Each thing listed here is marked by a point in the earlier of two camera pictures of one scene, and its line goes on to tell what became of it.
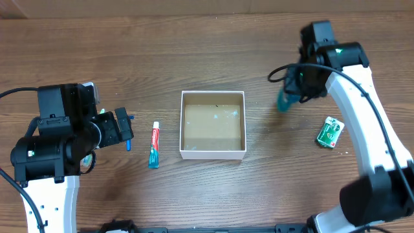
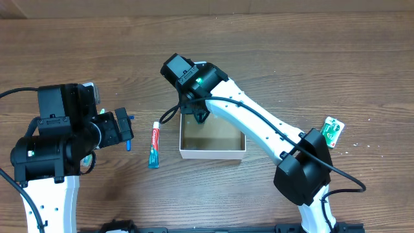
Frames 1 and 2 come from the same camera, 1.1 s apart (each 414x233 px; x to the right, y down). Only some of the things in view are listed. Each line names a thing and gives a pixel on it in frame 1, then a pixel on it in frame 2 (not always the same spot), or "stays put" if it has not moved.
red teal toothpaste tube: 154,158 stays put
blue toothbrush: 87,160 stays put
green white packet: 330,132 stays put
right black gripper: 319,92 → 189,107
